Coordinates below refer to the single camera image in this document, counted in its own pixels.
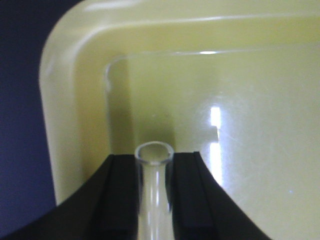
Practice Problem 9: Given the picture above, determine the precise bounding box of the yellow plastic tray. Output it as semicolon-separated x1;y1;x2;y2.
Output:
39;0;320;208

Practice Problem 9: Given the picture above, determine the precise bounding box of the narrow glass test tube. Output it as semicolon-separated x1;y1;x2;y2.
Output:
134;141;175;240

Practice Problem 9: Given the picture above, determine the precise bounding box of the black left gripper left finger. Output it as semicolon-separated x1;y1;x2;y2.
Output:
89;154;137;240

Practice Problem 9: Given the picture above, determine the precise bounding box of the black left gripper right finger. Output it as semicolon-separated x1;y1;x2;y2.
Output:
172;152;213;240

